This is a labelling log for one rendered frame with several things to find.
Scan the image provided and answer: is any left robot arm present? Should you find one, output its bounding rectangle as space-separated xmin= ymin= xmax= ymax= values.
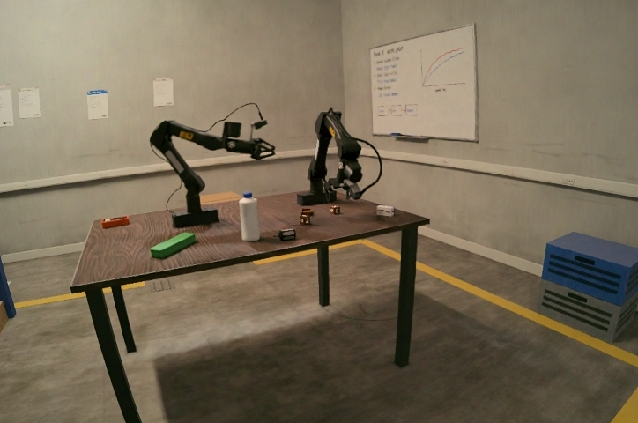
xmin=297 ymin=112 xmax=362 ymax=197

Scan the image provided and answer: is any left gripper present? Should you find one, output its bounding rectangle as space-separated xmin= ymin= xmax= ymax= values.
xmin=323 ymin=170 xmax=361 ymax=203

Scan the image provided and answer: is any orange rectangular block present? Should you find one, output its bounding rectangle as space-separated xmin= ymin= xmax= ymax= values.
xmin=102 ymin=216 xmax=130 ymax=228

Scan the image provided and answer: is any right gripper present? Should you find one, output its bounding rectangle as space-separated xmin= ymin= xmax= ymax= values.
xmin=237 ymin=121 xmax=274 ymax=160

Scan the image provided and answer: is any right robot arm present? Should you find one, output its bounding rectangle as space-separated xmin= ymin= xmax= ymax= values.
xmin=149 ymin=121 xmax=241 ymax=219

